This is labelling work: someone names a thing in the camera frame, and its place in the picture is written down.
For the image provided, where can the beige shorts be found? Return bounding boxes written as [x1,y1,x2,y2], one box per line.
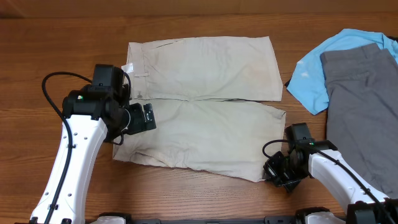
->
[113,37,286,182]

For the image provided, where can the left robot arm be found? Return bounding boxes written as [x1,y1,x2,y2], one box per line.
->
[29,63,156,223]

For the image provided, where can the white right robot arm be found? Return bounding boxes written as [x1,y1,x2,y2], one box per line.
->
[263,123,397,224]

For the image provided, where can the light blue shirt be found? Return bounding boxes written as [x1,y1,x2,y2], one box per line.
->
[286,29,397,115]

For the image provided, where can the grey garment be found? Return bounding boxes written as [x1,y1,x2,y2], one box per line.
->
[320,44,397,198]

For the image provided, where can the cardboard backdrop panel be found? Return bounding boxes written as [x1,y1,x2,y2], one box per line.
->
[1,0,397,18]

